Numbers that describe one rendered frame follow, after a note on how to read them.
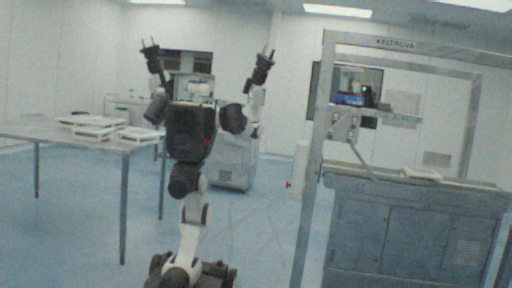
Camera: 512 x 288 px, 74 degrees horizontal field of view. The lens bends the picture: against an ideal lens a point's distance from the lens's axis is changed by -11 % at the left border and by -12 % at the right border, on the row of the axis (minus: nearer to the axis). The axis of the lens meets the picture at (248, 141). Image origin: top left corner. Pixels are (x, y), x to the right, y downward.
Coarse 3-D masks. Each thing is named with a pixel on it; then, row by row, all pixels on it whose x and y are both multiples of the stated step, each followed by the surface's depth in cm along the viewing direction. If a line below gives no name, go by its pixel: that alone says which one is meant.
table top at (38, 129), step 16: (0, 128) 280; (16, 128) 288; (32, 128) 297; (48, 128) 306; (64, 128) 316; (128, 128) 357; (48, 144) 262; (64, 144) 261; (80, 144) 260; (96, 144) 265; (112, 144) 272; (128, 144) 279
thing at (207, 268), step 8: (168, 256) 253; (160, 264) 249; (208, 264) 255; (216, 264) 250; (224, 264) 254; (152, 272) 238; (160, 272) 240; (168, 272) 206; (176, 272) 206; (184, 272) 211; (208, 272) 245; (216, 272) 245; (224, 272) 245; (152, 280) 228; (160, 280) 201; (168, 280) 199; (176, 280) 200; (184, 280) 206; (200, 280) 236; (208, 280) 238; (216, 280) 239; (224, 280) 246
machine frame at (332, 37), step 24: (384, 48) 171; (432, 48) 165; (456, 48) 163; (432, 72) 255; (456, 72) 251; (312, 144) 182; (312, 168) 184; (312, 192) 185; (312, 216) 187; (504, 264) 170
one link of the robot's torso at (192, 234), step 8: (208, 208) 237; (208, 216) 237; (184, 224) 239; (192, 224) 241; (208, 224) 238; (184, 232) 236; (192, 232) 236; (200, 232) 237; (184, 240) 233; (192, 240) 233; (200, 240) 237; (184, 248) 230; (192, 248) 230; (176, 256) 227; (184, 256) 227; (192, 256) 227; (184, 264) 223; (192, 264) 223
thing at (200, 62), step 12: (168, 48) 797; (168, 60) 800; (180, 60) 794; (192, 60) 788; (204, 60) 782; (192, 72) 791; (204, 72) 785; (168, 84) 807; (180, 96) 803; (204, 96) 791
